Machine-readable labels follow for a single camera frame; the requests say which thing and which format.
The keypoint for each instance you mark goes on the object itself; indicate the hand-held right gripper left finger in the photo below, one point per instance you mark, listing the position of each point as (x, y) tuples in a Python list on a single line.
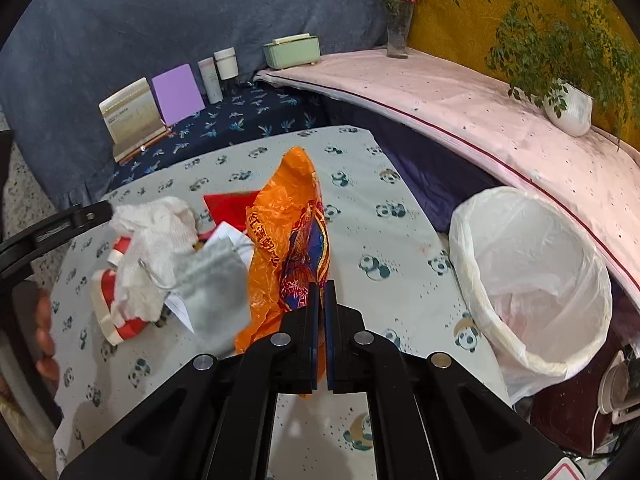
[(313, 332)]

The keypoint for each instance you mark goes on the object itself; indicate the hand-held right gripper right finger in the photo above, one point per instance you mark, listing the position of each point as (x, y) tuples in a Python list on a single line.
[(330, 332)]

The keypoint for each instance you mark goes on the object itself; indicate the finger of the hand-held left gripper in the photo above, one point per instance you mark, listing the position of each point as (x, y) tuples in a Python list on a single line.
[(75, 217)]

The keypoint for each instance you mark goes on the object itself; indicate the orange plastic bag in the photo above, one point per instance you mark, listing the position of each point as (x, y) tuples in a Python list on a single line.
[(280, 240)]

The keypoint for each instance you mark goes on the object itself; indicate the bin with white liner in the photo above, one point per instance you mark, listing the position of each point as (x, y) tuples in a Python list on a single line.
[(530, 270)]

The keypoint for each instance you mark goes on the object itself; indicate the person's left hand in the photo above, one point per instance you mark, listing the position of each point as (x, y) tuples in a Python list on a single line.
[(46, 345)]

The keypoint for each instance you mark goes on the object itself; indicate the panda print tablecloth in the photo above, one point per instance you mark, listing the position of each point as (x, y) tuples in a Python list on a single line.
[(380, 240)]

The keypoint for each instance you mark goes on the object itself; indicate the cream and gold standing card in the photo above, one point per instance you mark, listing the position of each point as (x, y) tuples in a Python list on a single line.
[(132, 115)]

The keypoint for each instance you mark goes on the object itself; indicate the white paper slip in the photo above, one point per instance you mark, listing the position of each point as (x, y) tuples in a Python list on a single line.
[(225, 236)]

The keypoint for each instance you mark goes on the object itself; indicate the red paper envelope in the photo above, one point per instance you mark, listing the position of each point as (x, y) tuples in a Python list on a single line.
[(227, 207)]

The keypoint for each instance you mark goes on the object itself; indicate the purple card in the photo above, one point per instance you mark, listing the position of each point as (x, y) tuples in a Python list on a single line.
[(177, 95)]

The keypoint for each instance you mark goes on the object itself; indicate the dark purple cloth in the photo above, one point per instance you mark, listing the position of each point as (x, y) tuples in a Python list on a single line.
[(430, 170)]

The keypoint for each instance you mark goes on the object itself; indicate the white bottle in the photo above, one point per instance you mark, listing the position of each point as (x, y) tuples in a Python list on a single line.
[(211, 82)]

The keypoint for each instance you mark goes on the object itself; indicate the navy printed cloth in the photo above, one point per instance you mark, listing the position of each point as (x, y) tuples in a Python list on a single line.
[(240, 115)]

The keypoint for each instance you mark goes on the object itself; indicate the blue-grey backdrop cloth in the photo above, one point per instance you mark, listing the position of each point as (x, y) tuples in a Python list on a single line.
[(150, 20)]

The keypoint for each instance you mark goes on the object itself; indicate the white jar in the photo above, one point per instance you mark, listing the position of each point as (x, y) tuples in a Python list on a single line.
[(226, 65)]

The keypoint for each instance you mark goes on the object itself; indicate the pink speckled cloth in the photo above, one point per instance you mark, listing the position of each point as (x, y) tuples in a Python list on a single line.
[(450, 105)]

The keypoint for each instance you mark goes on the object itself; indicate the pale green tissue box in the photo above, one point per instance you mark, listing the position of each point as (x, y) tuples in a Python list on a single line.
[(292, 52)]

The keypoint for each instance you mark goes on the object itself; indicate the white electric appliance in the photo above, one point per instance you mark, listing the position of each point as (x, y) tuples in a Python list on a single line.
[(612, 390)]

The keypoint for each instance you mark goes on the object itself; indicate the glass vase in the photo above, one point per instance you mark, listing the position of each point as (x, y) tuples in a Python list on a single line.
[(399, 35)]

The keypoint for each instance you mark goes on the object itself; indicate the white plant pot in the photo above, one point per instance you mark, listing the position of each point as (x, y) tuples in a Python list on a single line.
[(570, 110)]

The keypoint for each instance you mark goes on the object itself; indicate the yellow backdrop cloth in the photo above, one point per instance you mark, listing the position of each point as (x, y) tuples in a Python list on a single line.
[(450, 20)]

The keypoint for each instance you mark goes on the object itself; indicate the green leafy plant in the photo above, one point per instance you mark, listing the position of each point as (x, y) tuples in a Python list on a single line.
[(545, 40)]

